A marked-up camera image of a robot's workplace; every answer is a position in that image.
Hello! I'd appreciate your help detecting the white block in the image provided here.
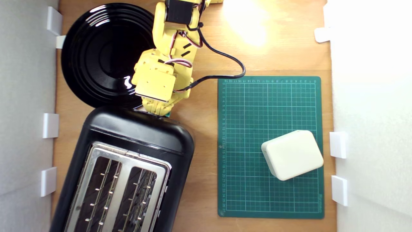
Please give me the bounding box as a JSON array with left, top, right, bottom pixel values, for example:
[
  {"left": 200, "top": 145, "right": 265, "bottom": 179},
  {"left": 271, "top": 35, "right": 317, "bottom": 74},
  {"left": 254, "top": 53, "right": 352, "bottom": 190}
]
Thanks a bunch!
[{"left": 261, "top": 130, "right": 324, "bottom": 181}]

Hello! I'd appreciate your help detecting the black plate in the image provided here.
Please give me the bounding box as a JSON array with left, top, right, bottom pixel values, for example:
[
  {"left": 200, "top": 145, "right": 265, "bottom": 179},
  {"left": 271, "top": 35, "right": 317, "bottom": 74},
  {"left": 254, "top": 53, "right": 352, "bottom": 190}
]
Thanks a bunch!
[{"left": 61, "top": 3, "right": 172, "bottom": 109}]

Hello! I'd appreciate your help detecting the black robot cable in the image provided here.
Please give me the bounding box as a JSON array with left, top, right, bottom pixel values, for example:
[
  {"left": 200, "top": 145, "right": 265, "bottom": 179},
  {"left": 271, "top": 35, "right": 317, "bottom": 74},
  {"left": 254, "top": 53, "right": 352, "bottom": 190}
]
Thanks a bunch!
[{"left": 174, "top": 19, "right": 247, "bottom": 94}]

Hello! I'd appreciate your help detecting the green cutting mat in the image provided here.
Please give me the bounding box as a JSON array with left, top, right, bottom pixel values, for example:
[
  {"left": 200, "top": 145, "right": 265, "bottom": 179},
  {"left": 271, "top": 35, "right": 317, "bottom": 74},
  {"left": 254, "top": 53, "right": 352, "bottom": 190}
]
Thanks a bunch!
[{"left": 218, "top": 76, "right": 325, "bottom": 219}]

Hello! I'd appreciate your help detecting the black two-slot toaster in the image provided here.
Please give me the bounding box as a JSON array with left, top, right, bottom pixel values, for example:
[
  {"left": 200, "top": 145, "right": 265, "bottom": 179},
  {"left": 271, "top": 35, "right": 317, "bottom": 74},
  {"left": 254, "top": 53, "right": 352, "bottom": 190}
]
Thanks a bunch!
[{"left": 49, "top": 106, "right": 196, "bottom": 232}]

